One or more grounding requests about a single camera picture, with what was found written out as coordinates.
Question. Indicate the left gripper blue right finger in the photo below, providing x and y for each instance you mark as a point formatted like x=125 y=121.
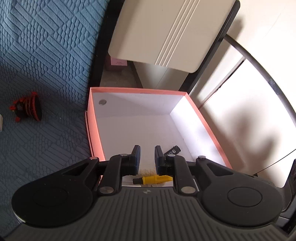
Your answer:
x=165 y=164

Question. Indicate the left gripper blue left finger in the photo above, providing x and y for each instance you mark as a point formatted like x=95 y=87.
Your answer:
x=130 y=162

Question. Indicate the black usb stick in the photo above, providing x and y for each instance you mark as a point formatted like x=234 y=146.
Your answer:
x=173 y=151

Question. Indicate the yellow handle screwdriver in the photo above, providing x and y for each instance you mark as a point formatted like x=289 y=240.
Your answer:
x=151 y=180

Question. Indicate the red black lion dance figurine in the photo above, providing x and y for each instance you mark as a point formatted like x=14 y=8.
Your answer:
x=27 y=107

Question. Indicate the white usb charger cube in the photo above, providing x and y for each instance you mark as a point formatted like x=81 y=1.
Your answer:
x=1 y=123

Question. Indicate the pink cardboard box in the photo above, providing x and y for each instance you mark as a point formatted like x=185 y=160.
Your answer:
x=117 y=119

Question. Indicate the small pink box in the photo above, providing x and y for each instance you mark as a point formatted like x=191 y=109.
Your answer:
x=113 y=64

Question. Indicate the white folding chair back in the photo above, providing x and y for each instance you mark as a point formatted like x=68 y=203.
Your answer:
x=173 y=34

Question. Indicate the blue textured sofa cover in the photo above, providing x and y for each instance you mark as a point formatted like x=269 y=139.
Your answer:
x=46 y=47

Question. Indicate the black metal rail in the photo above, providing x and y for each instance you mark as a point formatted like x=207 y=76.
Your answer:
x=272 y=83

